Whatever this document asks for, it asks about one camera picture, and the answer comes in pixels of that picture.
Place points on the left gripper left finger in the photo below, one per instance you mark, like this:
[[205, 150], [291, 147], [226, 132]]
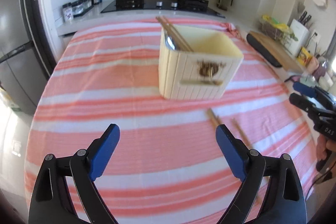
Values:
[[51, 200]]

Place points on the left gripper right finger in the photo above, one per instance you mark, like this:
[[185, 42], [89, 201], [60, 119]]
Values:
[[283, 201]]

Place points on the wooden chopstick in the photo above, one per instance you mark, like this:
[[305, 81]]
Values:
[[216, 121], [242, 134]]

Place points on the person right hand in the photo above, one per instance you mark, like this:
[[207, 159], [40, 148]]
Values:
[[323, 145]]

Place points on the yellow snack packet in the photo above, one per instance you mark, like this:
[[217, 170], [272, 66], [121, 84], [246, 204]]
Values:
[[304, 57]]

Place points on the wooden cutting board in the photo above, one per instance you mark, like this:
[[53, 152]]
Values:
[[289, 63]]

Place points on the white knife block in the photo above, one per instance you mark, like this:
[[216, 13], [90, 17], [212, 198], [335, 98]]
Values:
[[300, 33]]

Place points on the black cutting board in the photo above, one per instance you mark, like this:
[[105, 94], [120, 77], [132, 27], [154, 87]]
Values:
[[252, 41]]

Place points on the yellow green bag basket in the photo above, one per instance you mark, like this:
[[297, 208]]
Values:
[[277, 31]]

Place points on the pink striped table cloth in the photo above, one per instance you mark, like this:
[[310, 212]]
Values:
[[167, 167]]

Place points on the white ribbed utensil box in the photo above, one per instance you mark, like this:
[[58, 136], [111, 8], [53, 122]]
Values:
[[202, 74]]

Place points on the glass french press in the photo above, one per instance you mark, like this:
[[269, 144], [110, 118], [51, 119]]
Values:
[[224, 4]]

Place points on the silver refrigerator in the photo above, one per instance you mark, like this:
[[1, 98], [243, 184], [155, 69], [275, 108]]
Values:
[[26, 58]]

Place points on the chopsticks inside box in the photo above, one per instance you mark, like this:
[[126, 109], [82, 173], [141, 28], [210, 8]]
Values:
[[173, 37]]

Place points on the spice jar rack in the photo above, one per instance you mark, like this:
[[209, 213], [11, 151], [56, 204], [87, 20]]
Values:
[[72, 10]]

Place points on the black gas stove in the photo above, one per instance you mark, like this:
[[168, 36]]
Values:
[[197, 6]]

